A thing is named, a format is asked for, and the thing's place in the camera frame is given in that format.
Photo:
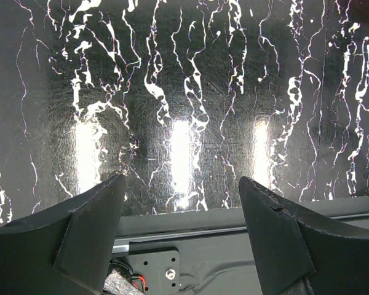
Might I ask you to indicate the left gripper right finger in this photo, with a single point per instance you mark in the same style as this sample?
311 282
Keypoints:
299 251

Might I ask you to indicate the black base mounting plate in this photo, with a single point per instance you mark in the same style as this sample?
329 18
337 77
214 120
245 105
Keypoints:
204 252

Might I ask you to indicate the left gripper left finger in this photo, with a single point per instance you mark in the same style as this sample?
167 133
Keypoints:
64 249

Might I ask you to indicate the black marble pattern mat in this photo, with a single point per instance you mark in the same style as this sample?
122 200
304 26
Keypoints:
183 98

